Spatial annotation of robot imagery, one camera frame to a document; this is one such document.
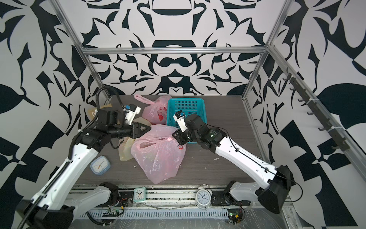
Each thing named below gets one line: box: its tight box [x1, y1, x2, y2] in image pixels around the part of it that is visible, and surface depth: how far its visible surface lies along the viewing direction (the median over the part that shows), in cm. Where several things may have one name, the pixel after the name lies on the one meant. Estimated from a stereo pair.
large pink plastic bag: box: [130, 124, 187, 185], surface depth 77 cm
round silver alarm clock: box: [194, 183, 213, 212], surface depth 73 cm
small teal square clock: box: [133, 187, 147, 203], surface depth 76 cm
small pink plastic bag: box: [133, 93, 173, 125], surface depth 99 cm
